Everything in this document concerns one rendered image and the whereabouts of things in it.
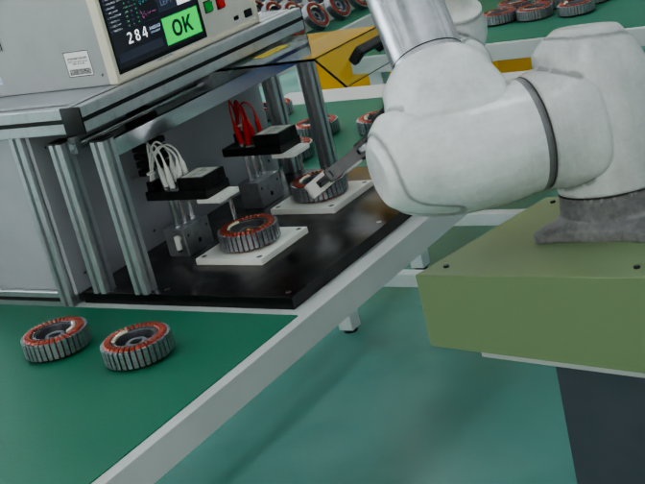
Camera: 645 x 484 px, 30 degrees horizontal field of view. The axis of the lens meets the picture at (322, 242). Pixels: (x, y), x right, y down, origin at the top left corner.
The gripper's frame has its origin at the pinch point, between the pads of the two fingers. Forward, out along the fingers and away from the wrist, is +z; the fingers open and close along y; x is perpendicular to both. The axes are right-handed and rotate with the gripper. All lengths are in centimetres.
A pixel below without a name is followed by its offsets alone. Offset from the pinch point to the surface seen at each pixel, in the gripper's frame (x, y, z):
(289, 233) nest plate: -3.8, -20.7, 0.2
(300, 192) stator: 1.1, -5.6, 3.6
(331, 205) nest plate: -4.6, -7.1, -1.2
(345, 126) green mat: 9, 60, 29
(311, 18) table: 54, 190, 96
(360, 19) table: 44, 207, 90
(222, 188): 10.2, -22.8, 4.1
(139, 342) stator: -3, -63, 3
